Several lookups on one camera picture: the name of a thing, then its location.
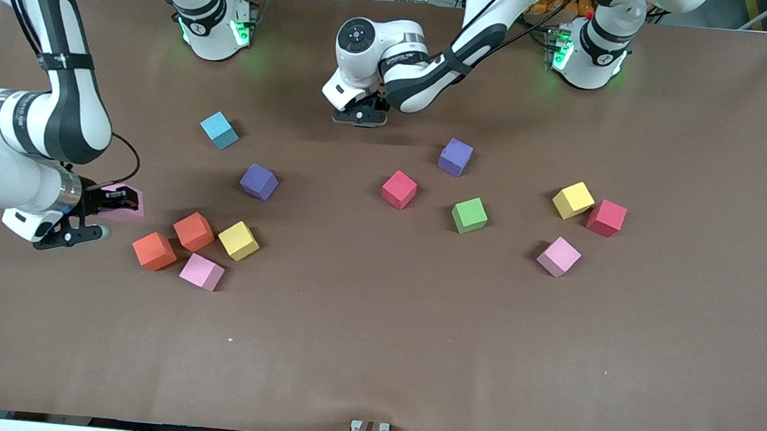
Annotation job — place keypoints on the pink foam cube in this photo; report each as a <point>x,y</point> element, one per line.
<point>558,256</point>
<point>201,272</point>
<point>123,218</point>

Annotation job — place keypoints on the orange foam cube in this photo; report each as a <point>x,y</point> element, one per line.
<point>194,231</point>
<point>154,250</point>

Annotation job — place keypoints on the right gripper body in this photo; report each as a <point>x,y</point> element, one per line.
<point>90,199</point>

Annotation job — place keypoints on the red foam cube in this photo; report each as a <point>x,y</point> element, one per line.
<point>399,189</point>
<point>606,218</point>

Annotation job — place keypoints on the purple foam cube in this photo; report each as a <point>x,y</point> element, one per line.
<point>455,156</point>
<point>259,181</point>

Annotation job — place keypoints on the yellow foam cube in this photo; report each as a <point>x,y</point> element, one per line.
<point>238,240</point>
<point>573,199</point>

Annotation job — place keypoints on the cyan foam cube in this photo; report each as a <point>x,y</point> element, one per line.
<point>219,129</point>

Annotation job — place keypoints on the green foam cube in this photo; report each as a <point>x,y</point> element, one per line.
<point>469,215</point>

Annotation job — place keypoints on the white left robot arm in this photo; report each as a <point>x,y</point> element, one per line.
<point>437,74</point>

